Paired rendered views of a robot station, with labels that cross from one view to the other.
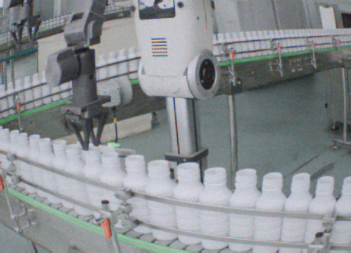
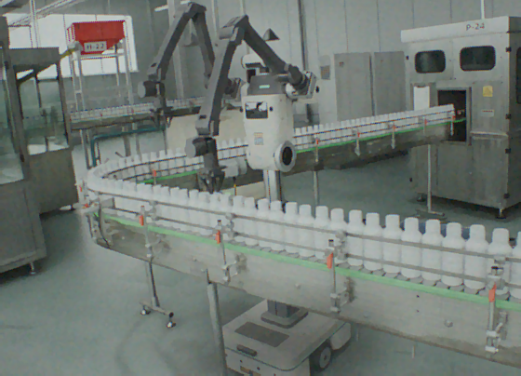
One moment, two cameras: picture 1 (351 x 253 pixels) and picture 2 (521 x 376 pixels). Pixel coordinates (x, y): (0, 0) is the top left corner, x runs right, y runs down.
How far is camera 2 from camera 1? 0.63 m
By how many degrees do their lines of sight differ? 4
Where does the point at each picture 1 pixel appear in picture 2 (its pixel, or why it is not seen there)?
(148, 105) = (258, 177)
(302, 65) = (380, 146)
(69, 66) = (200, 147)
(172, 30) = (266, 127)
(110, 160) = (225, 198)
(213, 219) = (275, 229)
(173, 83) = (266, 161)
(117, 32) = (237, 121)
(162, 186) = (250, 211)
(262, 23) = (358, 111)
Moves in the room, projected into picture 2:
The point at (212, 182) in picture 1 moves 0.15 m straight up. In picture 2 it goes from (273, 208) to (270, 164)
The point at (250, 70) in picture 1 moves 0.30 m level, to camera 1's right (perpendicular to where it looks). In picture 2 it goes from (330, 154) to (367, 151)
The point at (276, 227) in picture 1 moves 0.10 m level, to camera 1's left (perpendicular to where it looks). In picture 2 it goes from (310, 237) to (278, 239)
